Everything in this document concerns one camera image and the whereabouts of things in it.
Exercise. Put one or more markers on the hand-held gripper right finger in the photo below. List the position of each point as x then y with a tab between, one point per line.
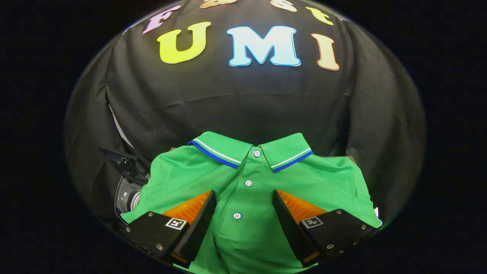
289	226

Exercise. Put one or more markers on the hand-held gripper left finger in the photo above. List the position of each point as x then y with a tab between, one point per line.
199	224

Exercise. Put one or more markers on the green polo shirt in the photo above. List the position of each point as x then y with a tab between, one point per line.
247	243

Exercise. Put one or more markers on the dark transparent washing machine lid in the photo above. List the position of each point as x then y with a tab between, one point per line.
127	163

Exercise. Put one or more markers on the black backdrop cloth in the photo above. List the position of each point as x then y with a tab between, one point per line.
247	99

